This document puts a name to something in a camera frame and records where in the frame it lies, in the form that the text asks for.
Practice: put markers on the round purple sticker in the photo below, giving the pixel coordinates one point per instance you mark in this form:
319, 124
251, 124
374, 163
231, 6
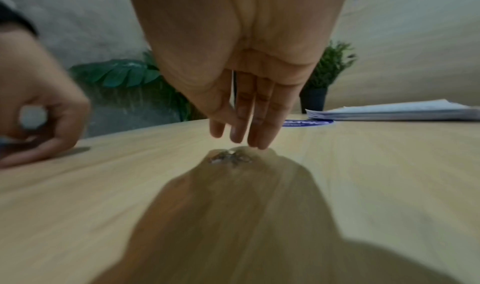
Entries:
307, 123

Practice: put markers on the stack of white printed papers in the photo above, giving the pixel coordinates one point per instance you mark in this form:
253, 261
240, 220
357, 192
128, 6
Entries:
393, 112

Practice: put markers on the small potted green plant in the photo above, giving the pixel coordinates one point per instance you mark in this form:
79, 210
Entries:
330, 64

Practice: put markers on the small heap of debris bits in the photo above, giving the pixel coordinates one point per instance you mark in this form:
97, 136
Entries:
228, 158

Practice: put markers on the person's right hand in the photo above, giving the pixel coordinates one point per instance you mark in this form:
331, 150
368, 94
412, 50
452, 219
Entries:
243, 25

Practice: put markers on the large leafy potted plant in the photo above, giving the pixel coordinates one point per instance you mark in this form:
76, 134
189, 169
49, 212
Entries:
123, 75

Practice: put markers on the person's left hand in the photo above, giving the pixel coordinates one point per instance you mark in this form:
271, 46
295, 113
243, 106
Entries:
45, 93

